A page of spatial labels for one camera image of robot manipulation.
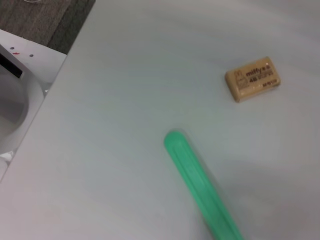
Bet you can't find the mint green pen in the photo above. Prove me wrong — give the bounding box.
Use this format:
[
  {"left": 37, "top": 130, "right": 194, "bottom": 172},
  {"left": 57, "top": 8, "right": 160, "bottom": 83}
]
[{"left": 163, "top": 129, "right": 245, "bottom": 240}]

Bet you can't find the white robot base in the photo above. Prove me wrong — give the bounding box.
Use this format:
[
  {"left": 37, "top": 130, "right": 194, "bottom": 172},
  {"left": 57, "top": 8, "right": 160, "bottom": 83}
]
[{"left": 0, "top": 28, "right": 68, "bottom": 185}]

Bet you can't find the beige eraser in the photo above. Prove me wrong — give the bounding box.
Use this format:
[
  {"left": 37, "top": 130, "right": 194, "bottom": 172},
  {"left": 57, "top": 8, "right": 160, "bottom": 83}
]
[{"left": 224, "top": 56, "right": 281, "bottom": 103}]

